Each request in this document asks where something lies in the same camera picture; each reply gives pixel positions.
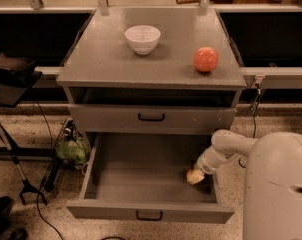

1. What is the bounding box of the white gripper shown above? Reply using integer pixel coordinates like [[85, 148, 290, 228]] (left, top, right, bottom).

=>
[[186, 154, 217, 185]]

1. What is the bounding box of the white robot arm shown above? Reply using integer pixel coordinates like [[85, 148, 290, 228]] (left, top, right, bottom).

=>
[[186, 130, 302, 240]]

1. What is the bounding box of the open grey middle drawer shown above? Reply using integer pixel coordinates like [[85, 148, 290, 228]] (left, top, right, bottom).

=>
[[67, 133, 234, 224]]

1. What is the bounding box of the grey drawer cabinet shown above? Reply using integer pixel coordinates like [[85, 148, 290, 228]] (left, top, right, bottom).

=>
[[57, 7, 245, 144]]

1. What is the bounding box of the closed grey upper drawer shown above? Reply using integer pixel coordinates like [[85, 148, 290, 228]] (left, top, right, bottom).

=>
[[69, 104, 236, 135]]

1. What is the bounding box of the red apple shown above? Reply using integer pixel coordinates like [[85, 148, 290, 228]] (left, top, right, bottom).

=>
[[193, 47, 218, 73]]

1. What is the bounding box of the green bag on floor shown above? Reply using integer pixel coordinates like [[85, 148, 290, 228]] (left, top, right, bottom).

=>
[[55, 118, 90, 165]]

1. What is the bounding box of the white ceramic bowl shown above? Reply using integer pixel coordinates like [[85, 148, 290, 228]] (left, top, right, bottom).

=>
[[125, 25, 161, 55]]

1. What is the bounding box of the black tripod stand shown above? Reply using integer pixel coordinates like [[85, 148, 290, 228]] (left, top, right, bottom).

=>
[[0, 124, 47, 205]]

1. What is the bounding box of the wooden stick on shelf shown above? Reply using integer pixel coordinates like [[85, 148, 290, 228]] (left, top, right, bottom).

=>
[[175, 0, 215, 4]]

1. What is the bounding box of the black tray on stand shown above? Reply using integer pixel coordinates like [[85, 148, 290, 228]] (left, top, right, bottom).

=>
[[0, 53, 42, 107]]

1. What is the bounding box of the black middle drawer handle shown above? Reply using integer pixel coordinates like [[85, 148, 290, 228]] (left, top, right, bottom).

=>
[[135, 210, 163, 222]]

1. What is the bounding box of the black drawer handle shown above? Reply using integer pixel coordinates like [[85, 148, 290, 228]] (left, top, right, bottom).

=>
[[135, 210, 163, 222], [137, 113, 165, 122]]

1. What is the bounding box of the black upper drawer handle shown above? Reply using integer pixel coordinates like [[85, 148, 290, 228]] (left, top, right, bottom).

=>
[[137, 113, 165, 122]]

